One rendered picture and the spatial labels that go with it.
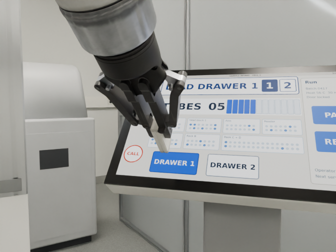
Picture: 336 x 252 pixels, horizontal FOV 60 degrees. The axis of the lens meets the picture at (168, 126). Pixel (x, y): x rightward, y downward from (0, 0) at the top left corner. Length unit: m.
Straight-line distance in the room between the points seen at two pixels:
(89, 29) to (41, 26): 3.71
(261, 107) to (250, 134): 0.07
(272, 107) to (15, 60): 0.50
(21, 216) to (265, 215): 0.48
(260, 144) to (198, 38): 1.32
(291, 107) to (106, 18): 0.44
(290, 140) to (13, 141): 0.52
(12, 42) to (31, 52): 3.30
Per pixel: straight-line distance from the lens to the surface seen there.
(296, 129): 0.60
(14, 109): 0.61
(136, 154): 0.60
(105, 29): 0.29
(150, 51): 0.33
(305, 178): 0.55
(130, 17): 0.29
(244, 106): 0.63
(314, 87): 0.67
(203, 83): 0.68
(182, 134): 0.60
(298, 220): 1.44
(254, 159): 0.56
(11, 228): 0.65
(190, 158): 0.56
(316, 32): 1.35
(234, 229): 0.67
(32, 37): 3.95
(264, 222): 0.66
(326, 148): 0.58
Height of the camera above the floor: 1.12
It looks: 5 degrees down
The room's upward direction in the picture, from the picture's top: straight up
